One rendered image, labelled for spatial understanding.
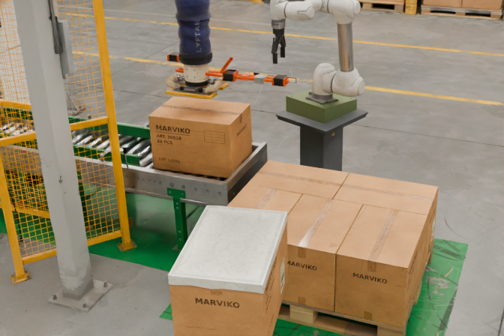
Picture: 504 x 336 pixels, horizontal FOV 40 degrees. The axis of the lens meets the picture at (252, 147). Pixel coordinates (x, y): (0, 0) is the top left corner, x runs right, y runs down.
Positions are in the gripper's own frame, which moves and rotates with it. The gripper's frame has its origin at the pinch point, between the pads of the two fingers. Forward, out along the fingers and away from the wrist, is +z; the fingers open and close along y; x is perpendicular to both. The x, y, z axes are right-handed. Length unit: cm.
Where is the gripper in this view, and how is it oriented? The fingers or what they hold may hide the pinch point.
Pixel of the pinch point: (279, 58)
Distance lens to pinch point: 444.9
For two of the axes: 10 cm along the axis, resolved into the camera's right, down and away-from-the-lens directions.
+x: 9.2, 1.4, -3.7
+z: 0.3, 9.1, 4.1
